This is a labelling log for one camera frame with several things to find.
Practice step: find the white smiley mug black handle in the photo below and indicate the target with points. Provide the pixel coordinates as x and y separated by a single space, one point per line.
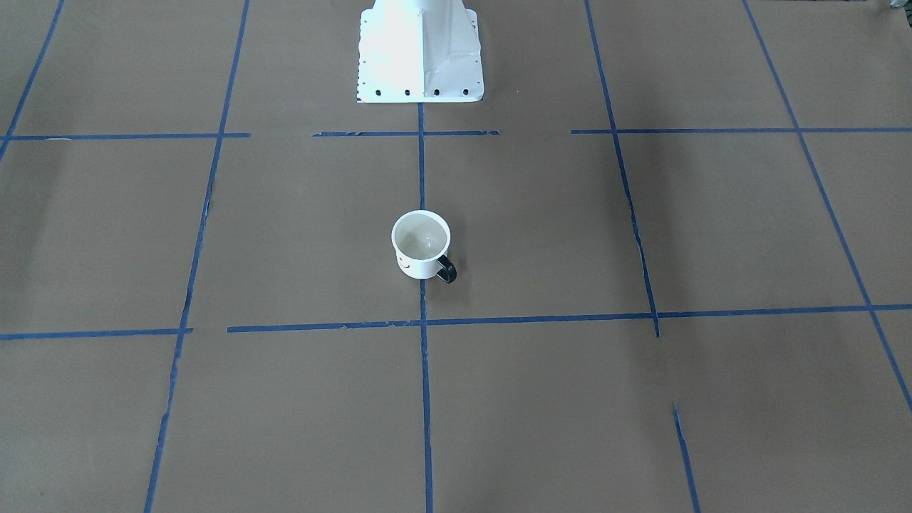
420 239

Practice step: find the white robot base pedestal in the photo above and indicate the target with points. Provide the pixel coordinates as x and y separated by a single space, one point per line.
419 52

